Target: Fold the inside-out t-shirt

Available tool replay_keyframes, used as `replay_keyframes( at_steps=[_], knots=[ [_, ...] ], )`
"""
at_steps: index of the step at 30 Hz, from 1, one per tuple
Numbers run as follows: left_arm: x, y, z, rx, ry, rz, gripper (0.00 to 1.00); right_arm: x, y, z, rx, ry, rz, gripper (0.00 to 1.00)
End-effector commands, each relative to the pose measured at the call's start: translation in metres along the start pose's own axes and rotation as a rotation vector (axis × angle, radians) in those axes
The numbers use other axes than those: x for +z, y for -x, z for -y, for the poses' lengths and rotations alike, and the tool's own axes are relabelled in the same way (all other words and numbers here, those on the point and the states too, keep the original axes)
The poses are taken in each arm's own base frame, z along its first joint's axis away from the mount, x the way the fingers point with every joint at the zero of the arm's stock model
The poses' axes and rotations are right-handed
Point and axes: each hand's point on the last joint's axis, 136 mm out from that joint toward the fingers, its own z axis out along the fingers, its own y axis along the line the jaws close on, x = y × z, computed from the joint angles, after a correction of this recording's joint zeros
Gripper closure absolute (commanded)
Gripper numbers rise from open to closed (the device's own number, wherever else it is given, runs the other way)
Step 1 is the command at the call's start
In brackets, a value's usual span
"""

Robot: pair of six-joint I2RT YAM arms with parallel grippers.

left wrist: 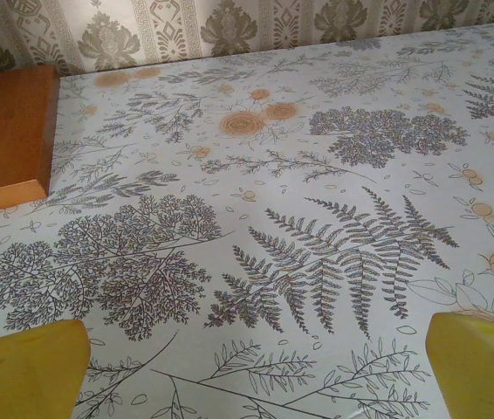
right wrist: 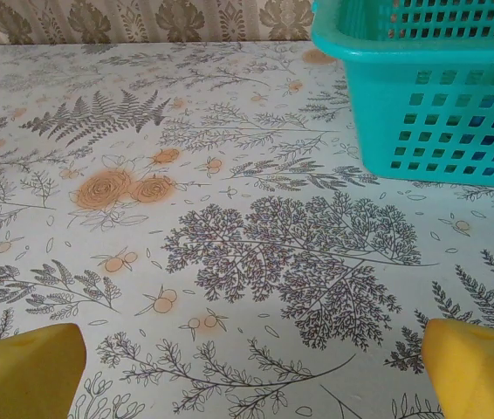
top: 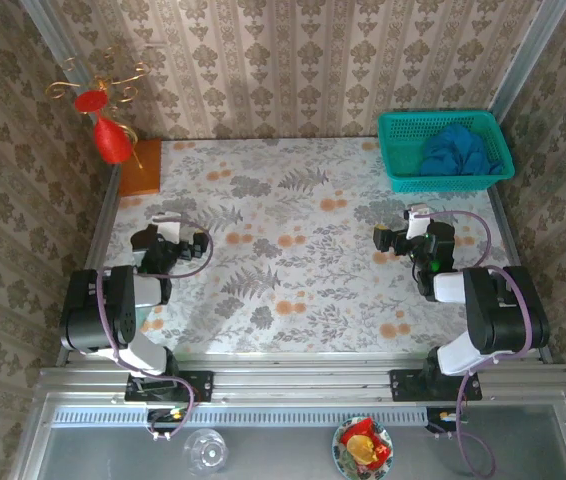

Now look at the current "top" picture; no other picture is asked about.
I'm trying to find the blue t-shirt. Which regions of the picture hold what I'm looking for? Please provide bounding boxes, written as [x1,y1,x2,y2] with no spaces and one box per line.
[418,123,505,177]

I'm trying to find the teal plastic basket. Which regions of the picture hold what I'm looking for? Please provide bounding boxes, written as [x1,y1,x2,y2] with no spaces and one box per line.
[377,109,516,195]

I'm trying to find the orange wooden block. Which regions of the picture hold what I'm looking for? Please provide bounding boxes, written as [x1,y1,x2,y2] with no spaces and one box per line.
[118,138,163,197]

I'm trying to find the floral table cover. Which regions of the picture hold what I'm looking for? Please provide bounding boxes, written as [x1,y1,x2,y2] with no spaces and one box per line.
[82,138,537,356]

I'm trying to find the red yellow snack packets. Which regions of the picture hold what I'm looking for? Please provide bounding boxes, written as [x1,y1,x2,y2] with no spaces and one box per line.
[338,418,393,470]

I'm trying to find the clear plastic cup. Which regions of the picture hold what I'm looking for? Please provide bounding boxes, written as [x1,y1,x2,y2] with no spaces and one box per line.
[182,428,228,476]

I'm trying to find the patterned plate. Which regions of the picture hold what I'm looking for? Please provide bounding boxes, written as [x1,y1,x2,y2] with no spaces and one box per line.
[331,416,394,480]

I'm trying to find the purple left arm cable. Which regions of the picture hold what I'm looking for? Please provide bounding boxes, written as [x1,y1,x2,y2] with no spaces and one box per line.
[93,213,215,441]

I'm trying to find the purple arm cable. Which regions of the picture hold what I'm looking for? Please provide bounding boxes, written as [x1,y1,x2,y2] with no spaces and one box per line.
[93,213,215,441]
[425,209,534,479]

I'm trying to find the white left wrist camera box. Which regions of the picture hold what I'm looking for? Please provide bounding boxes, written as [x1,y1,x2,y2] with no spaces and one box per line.
[154,212,183,242]

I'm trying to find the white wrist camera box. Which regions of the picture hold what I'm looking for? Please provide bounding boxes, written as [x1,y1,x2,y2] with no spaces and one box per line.
[154,212,183,242]
[403,203,432,239]

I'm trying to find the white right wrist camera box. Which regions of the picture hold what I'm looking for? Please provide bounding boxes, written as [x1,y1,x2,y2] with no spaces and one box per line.
[403,203,432,239]

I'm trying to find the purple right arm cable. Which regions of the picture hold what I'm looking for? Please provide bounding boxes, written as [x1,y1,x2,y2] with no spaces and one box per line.
[425,209,534,479]

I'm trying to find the red gold wire ornament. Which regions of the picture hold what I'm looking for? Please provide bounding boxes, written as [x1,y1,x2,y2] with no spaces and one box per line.
[45,45,150,169]

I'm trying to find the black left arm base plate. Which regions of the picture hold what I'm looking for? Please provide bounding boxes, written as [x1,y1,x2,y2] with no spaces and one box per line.
[123,369,214,404]

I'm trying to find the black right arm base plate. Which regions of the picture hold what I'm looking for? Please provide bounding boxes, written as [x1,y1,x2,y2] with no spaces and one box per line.
[389,368,483,403]

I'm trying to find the aluminium frame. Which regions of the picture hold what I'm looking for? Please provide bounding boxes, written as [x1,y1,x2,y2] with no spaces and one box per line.
[12,0,566,480]

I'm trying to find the grey slotted cable duct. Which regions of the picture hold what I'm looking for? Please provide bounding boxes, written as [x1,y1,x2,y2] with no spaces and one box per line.
[52,405,429,428]

